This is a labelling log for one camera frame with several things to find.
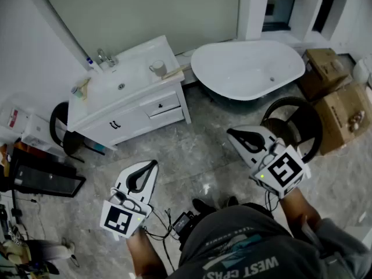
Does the large cardboard box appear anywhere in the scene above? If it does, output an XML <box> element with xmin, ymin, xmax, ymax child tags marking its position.
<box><xmin>313</xmin><ymin>83</ymin><xmax>372</xmax><ymax>156</ymax></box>

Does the white box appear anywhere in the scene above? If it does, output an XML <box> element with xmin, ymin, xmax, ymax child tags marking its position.
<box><xmin>22</xmin><ymin>113</ymin><xmax>68</xmax><ymax>156</ymax></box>

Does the small cardboard box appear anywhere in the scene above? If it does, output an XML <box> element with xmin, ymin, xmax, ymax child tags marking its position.
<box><xmin>299</xmin><ymin>48</ymin><xmax>352</xmax><ymax>101</ymax></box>

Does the white vanity cabinet with sink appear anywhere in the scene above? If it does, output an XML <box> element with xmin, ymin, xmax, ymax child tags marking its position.
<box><xmin>66</xmin><ymin>34</ymin><xmax>192</xmax><ymax>152</ymax></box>

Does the white bathtub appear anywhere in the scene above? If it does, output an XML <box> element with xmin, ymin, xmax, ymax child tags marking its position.
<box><xmin>190</xmin><ymin>40</ymin><xmax>306</xmax><ymax>102</ymax></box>

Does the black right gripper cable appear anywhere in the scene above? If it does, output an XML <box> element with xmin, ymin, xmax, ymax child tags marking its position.
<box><xmin>264</xmin><ymin>190</ymin><xmax>281</xmax><ymax>214</ymax></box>

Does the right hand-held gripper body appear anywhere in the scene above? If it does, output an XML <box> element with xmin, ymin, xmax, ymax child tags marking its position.
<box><xmin>250</xmin><ymin>138</ymin><xmax>311</xmax><ymax>199</ymax></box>

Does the dark window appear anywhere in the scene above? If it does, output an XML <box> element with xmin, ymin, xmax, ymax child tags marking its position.
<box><xmin>261</xmin><ymin>0</ymin><xmax>297</xmax><ymax>33</ymax></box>

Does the person's left forearm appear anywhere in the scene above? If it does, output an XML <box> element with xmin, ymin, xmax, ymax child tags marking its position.
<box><xmin>126</xmin><ymin>230</ymin><xmax>170</xmax><ymax>279</ymax></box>

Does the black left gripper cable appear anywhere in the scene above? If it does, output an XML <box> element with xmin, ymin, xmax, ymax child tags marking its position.
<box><xmin>144</xmin><ymin>208</ymin><xmax>181</xmax><ymax>273</ymax></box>

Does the black power box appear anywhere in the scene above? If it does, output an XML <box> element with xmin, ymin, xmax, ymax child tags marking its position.
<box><xmin>171</xmin><ymin>210</ymin><xmax>196</xmax><ymax>238</ymax></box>

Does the beige cloth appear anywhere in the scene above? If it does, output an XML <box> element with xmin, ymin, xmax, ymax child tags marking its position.
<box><xmin>76</xmin><ymin>77</ymin><xmax>91</xmax><ymax>101</ymax></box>

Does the person's right forearm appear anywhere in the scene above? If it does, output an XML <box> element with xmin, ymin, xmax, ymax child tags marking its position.
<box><xmin>280</xmin><ymin>188</ymin><xmax>324</xmax><ymax>238</ymax></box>

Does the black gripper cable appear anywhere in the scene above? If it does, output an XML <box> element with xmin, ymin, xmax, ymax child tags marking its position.
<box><xmin>264</xmin><ymin>190</ymin><xmax>281</xmax><ymax>214</ymax></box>
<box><xmin>144</xmin><ymin>208</ymin><xmax>181</xmax><ymax>273</ymax></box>

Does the black rectangular frame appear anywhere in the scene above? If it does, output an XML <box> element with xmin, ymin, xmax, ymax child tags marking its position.
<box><xmin>10</xmin><ymin>148</ymin><xmax>87</xmax><ymax>199</ymax></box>

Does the white mug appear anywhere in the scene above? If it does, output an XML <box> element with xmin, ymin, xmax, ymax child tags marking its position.
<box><xmin>149</xmin><ymin>59</ymin><xmax>168</xmax><ymax>77</ymax></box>

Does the person's grey t-shirt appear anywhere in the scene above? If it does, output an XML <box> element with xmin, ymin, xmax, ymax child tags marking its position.
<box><xmin>168</xmin><ymin>203</ymin><xmax>372</xmax><ymax>279</ymax></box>

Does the white toilet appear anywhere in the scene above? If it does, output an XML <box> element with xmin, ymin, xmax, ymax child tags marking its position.
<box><xmin>352</xmin><ymin>55</ymin><xmax>372</xmax><ymax>87</ymax></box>

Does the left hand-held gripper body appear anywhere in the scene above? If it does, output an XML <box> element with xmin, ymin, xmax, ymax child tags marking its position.
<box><xmin>99</xmin><ymin>186</ymin><xmax>153</xmax><ymax>241</ymax></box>

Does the chrome faucet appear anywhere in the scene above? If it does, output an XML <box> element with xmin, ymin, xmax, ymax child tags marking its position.
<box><xmin>96</xmin><ymin>48</ymin><xmax>119</xmax><ymax>69</ymax></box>

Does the black round-back chair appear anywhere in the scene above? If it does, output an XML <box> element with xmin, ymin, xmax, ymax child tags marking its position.
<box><xmin>49</xmin><ymin>101</ymin><xmax>106</xmax><ymax>164</ymax></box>

